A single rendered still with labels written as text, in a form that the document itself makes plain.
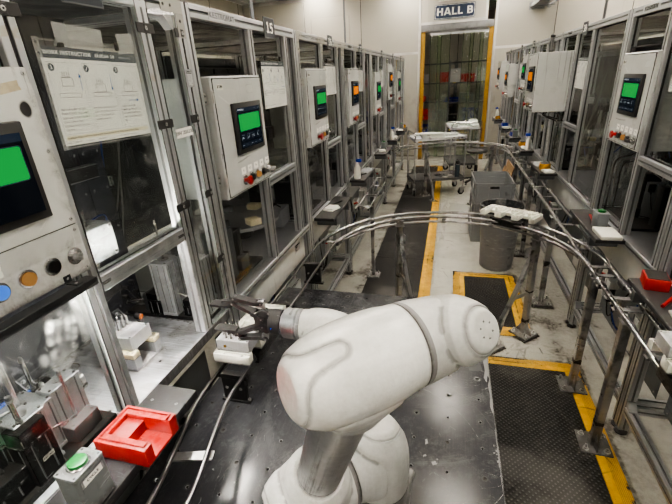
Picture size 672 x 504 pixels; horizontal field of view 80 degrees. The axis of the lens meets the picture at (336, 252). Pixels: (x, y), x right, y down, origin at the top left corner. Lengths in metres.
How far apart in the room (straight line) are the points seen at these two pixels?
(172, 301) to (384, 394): 1.30
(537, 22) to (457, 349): 8.90
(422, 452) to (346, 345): 0.94
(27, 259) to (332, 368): 0.75
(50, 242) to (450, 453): 1.24
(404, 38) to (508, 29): 1.94
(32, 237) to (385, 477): 0.98
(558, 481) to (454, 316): 1.84
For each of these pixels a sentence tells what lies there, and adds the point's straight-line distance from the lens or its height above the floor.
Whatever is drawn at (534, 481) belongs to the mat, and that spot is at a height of 0.01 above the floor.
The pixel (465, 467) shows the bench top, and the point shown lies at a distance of 1.43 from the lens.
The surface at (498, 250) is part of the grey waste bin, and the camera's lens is 4.02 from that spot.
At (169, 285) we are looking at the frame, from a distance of 1.71.
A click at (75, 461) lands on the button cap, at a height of 1.04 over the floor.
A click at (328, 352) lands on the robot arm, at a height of 1.45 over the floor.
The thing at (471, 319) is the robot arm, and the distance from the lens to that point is 0.59.
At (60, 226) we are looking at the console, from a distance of 1.12.
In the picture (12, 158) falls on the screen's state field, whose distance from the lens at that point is 1.03.
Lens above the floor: 1.78
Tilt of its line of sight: 23 degrees down
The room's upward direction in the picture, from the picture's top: 3 degrees counter-clockwise
